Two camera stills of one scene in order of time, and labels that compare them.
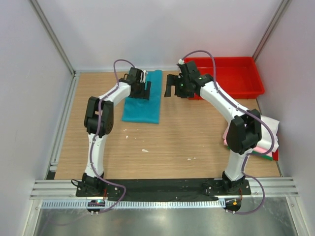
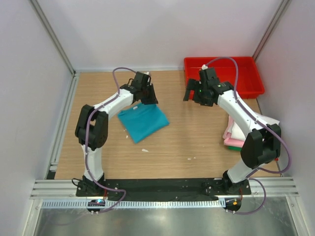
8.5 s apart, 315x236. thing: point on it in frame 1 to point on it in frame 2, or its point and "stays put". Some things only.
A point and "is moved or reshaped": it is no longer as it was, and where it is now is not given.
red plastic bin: [238, 77] stays put
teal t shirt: [142, 110] is moved or reshaped
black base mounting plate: [163, 190] stays put
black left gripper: [144, 93] to [152, 99]
